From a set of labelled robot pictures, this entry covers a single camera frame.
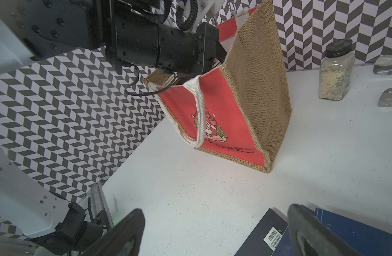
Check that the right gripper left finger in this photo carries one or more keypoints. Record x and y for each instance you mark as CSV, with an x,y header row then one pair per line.
x,y
123,239

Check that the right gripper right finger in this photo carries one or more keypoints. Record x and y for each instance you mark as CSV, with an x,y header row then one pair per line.
x,y
309,237

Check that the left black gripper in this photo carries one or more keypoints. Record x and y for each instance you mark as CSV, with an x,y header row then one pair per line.
x,y
138,41

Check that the purple blue barcode book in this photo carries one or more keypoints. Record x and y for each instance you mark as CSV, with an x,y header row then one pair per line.
x,y
365,239

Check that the red burlap canvas bag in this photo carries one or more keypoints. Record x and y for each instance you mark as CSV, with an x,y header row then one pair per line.
x,y
241,109

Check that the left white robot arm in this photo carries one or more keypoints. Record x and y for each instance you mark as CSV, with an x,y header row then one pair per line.
x,y
79,82

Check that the dark blue bottom book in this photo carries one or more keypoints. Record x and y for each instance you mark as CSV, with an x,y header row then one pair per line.
x,y
265,237

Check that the small glass jar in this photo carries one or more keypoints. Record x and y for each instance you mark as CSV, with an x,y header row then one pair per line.
x,y
336,69

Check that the metal tongs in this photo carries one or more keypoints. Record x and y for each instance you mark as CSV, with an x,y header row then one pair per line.
x,y
383,68

